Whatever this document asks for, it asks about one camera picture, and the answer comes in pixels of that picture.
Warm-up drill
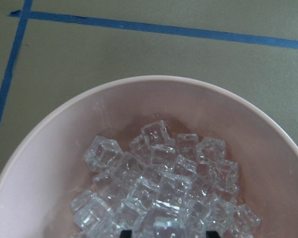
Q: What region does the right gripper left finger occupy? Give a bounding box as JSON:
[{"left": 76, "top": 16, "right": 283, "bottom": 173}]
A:
[{"left": 120, "top": 230, "right": 132, "bottom": 238}]

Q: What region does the pile of clear ice cubes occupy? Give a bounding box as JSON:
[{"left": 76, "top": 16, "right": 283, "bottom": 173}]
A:
[{"left": 70, "top": 120, "right": 261, "bottom": 238}]

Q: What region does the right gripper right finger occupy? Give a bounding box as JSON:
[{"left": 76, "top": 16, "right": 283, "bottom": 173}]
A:
[{"left": 205, "top": 231, "right": 220, "bottom": 238}]

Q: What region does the pink plastic bowl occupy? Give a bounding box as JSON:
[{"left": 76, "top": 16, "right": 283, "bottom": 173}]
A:
[{"left": 0, "top": 75, "right": 298, "bottom": 238}]

